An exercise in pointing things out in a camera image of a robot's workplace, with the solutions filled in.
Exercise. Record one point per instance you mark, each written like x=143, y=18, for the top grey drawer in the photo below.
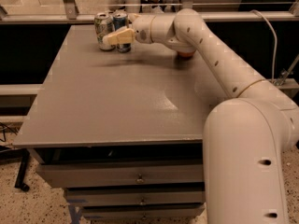
x=110, y=174

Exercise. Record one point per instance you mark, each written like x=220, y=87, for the middle grey drawer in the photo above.
x=136, y=196

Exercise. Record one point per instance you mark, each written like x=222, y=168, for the grey drawer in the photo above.
x=110, y=174
x=136, y=196
x=141, y=212

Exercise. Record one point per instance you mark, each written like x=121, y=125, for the red apple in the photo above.
x=185, y=55

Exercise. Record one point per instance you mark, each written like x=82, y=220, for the blue silver redbull can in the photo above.
x=120, y=19

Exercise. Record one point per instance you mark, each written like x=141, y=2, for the bottom grey drawer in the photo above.
x=141, y=212

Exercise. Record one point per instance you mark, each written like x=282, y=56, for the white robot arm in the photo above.
x=244, y=136

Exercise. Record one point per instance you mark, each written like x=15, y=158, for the black stand leg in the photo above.
x=20, y=155

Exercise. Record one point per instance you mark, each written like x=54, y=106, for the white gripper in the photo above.
x=142, y=28

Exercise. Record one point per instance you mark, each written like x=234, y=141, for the metal window railing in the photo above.
x=83, y=11

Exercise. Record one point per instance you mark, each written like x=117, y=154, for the grey drawer cabinet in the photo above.
x=96, y=106

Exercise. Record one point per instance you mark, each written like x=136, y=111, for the green white 7up can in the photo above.
x=103, y=24

